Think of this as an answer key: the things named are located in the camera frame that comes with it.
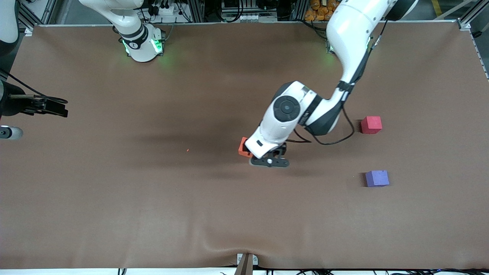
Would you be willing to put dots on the orange foam block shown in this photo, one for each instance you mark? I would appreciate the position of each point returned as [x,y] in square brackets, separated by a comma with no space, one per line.
[243,147]

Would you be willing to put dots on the grey metal camera pole bracket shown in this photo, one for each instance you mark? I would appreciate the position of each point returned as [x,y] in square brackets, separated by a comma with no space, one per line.
[246,265]

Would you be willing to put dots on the aluminium frame post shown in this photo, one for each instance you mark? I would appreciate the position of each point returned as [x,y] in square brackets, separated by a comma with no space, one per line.
[300,9]
[196,10]

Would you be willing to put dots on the red foam block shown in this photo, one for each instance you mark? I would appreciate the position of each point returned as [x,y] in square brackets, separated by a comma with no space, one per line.
[371,124]

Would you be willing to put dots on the white power strip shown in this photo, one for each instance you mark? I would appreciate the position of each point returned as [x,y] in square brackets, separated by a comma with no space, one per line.
[166,10]

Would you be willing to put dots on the brown table cloth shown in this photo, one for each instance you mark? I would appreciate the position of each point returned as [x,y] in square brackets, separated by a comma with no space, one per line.
[114,210]

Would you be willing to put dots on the black electronics box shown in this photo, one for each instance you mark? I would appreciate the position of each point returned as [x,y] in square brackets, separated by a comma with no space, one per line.
[231,4]

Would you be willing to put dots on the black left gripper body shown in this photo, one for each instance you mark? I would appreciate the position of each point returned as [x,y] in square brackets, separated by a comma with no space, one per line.
[281,149]

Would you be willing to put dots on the pile of orange objects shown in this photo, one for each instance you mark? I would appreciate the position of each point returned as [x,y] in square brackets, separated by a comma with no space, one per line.
[317,13]

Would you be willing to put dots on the white terminal block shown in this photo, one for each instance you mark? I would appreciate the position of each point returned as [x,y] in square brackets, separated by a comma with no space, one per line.
[248,17]

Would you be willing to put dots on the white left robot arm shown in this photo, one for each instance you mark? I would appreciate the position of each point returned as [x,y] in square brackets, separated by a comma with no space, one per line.
[351,34]

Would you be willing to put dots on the purple foam block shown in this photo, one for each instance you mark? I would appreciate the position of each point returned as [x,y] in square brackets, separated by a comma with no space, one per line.
[377,178]

